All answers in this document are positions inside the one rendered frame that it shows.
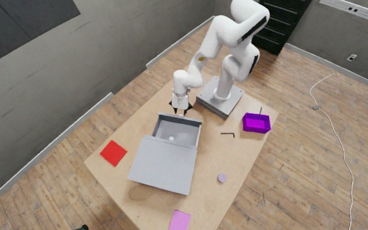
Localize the small lilac round disc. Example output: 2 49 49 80
217 173 227 183

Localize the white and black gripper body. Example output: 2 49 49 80
172 92 189 109

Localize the purple open-top tray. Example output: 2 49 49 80
242 112 271 134

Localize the red square block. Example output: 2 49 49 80
100 140 128 167

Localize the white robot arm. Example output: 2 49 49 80
171 0 270 101

